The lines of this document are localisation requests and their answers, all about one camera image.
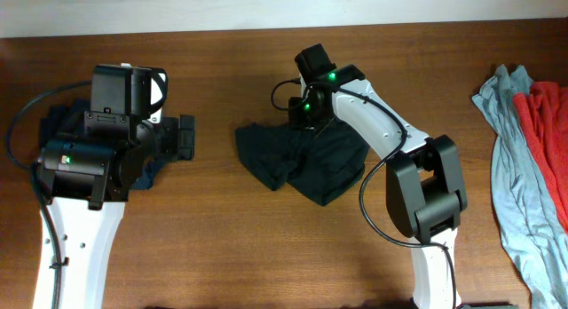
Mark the dark green t-shirt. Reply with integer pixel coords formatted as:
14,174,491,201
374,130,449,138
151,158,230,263
235,121,369,206

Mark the folded navy blue garment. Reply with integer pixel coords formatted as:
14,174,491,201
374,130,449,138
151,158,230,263
38,99,170,190

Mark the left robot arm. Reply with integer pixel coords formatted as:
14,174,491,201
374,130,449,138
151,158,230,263
32,64,195,308

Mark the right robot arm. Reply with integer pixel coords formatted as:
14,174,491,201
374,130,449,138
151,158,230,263
293,44,468,308

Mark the light blue-grey garment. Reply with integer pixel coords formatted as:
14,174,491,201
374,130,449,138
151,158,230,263
472,65,567,308

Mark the red garment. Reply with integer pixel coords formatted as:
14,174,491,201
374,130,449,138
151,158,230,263
512,82,567,228

